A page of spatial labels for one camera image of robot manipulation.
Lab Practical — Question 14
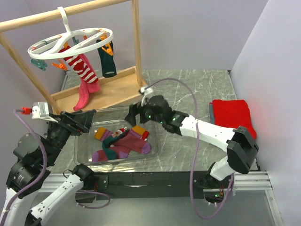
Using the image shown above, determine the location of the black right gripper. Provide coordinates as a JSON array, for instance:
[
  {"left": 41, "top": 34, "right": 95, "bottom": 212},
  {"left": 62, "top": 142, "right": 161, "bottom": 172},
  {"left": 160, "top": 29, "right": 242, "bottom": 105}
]
[{"left": 125, "top": 100, "right": 165, "bottom": 127}]

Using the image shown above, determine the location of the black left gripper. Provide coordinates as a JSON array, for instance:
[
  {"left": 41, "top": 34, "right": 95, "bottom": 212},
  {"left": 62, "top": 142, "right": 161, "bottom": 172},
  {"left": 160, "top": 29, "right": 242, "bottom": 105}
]
[{"left": 44, "top": 108, "right": 97, "bottom": 164}]

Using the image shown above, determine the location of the purple sock with orange cuff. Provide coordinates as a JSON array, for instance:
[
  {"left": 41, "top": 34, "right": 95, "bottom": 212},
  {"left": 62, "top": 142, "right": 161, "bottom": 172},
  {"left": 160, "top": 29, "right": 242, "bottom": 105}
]
[{"left": 115, "top": 128, "right": 151, "bottom": 154}]

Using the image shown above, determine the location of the wooden drying rack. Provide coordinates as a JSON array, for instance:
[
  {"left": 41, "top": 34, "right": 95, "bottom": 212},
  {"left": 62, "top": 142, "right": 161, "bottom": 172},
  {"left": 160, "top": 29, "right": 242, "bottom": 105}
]
[{"left": 0, "top": 0, "right": 146, "bottom": 113}]

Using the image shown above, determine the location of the red white striped sock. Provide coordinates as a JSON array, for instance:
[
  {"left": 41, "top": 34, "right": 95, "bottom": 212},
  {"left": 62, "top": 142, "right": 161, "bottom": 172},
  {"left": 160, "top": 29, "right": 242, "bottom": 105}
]
[
  {"left": 122, "top": 129, "right": 149, "bottom": 141},
  {"left": 63, "top": 54, "right": 98, "bottom": 84}
]

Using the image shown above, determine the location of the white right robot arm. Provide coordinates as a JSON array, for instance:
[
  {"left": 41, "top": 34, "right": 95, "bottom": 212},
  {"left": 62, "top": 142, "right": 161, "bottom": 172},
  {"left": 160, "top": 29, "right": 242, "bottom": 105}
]
[{"left": 137, "top": 95, "right": 259, "bottom": 189}]

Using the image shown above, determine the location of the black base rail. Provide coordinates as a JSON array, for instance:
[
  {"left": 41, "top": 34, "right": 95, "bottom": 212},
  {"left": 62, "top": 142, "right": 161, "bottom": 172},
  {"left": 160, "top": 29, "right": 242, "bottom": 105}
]
[{"left": 75, "top": 171, "right": 232, "bottom": 203}]

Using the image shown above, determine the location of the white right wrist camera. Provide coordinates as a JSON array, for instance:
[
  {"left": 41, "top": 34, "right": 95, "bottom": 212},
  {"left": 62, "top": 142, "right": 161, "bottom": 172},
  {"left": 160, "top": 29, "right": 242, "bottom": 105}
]
[{"left": 139, "top": 86, "right": 154, "bottom": 106}]

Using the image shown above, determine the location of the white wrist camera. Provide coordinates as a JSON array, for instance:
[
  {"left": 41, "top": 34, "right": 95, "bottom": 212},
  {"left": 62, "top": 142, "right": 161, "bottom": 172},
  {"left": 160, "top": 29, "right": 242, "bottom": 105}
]
[
  {"left": 139, "top": 86, "right": 154, "bottom": 106},
  {"left": 21, "top": 102, "right": 58, "bottom": 122}
]

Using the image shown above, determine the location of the aluminium frame rail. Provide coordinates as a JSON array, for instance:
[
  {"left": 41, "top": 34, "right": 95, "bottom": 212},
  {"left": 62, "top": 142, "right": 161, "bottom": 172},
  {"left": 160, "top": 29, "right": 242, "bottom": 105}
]
[{"left": 39, "top": 171, "right": 273, "bottom": 193}]

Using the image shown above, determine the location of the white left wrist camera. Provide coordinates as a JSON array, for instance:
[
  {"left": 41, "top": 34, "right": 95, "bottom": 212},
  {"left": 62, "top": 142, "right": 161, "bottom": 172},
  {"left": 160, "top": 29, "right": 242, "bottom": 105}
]
[{"left": 21, "top": 102, "right": 58, "bottom": 122}]

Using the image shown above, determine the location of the dark teal sock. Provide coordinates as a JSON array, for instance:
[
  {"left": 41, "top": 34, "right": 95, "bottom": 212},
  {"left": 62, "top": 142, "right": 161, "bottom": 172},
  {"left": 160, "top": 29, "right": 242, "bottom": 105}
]
[
  {"left": 98, "top": 128, "right": 130, "bottom": 161},
  {"left": 97, "top": 48, "right": 117, "bottom": 78}
]

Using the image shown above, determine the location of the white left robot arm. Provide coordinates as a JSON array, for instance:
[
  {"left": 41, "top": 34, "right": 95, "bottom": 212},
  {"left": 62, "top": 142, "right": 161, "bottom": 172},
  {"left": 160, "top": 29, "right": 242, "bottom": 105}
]
[{"left": 0, "top": 110, "right": 96, "bottom": 226}]

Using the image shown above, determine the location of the clear plastic bin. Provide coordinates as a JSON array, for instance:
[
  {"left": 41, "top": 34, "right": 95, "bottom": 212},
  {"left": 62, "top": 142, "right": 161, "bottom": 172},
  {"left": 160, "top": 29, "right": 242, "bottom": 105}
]
[{"left": 73, "top": 107, "right": 161, "bottom": 166}]

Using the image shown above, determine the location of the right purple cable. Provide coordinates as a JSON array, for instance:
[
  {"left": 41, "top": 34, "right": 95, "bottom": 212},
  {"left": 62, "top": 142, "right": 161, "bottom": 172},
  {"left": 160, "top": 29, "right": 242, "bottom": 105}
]
[{"left": 145, "top": 78, "right": 236, "bottom": 220}]

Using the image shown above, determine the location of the pink sock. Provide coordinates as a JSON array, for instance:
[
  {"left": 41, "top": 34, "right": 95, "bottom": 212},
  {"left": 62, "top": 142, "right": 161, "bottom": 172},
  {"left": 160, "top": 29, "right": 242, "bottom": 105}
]
[{"left": 73, "top": 54, "right": 100, "bottom": 111}]

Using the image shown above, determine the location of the white round sock hanger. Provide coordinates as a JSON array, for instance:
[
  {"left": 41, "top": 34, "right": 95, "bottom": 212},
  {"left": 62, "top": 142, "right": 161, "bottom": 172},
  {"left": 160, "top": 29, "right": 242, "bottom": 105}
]
[{"left": 28, "top": 7, "right": 113, "bottom": 60}]

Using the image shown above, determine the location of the folded red cloth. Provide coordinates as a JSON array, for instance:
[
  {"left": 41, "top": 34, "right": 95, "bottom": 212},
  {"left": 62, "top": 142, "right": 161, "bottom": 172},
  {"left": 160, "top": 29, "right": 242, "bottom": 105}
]
[{"left": 209, "top": 99, "right": 257, "bottom": 139}]

